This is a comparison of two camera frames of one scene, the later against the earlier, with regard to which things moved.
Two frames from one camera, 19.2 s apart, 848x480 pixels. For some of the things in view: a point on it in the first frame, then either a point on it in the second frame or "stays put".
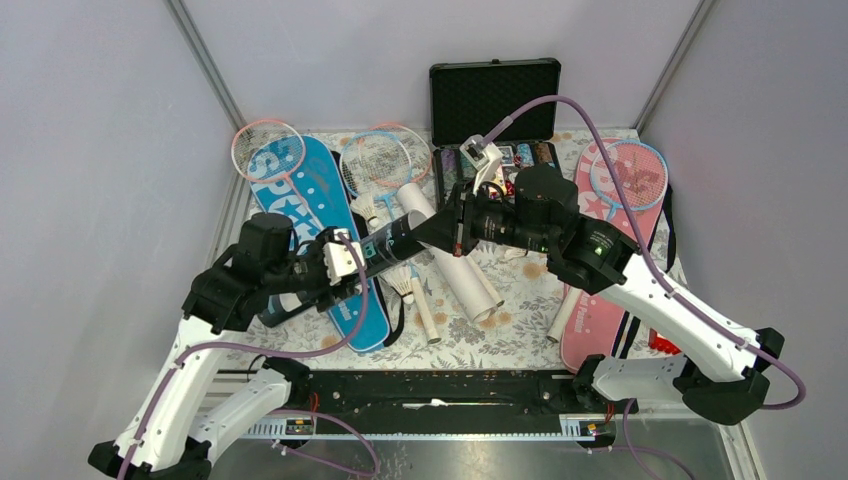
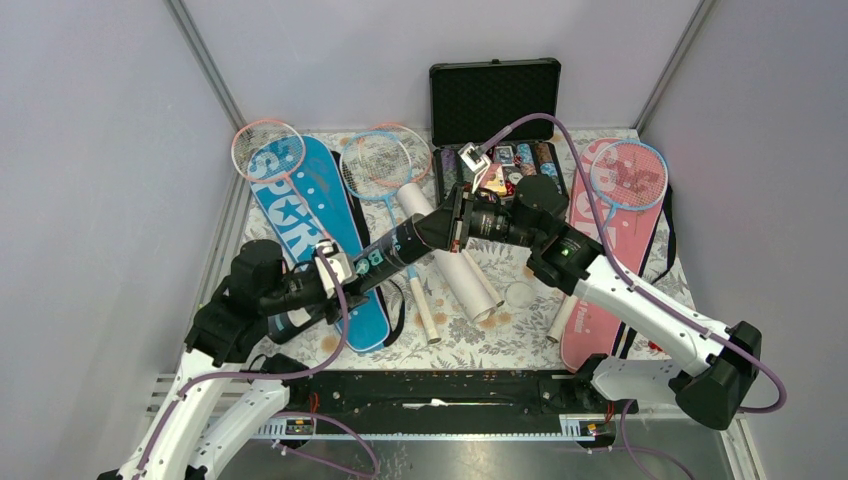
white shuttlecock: x=510 y=252 → x=519 y=294
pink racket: x=270 y=150 stays put
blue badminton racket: x=379 y=164 stays put
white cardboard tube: x=481 y=300 stays put
